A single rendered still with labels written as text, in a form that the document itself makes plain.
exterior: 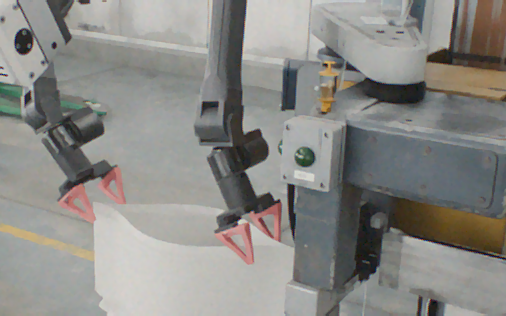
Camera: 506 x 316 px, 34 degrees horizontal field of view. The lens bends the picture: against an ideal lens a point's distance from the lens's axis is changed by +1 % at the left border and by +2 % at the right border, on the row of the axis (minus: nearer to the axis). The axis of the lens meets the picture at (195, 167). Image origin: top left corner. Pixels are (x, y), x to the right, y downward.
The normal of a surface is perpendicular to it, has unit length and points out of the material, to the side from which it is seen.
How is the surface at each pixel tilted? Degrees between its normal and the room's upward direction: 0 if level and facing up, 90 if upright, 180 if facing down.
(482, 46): 90
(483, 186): 90
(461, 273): 90
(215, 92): 71
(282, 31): 90
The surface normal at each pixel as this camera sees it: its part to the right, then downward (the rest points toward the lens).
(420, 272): -0.56, 0.26
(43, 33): 0.83, 0.19
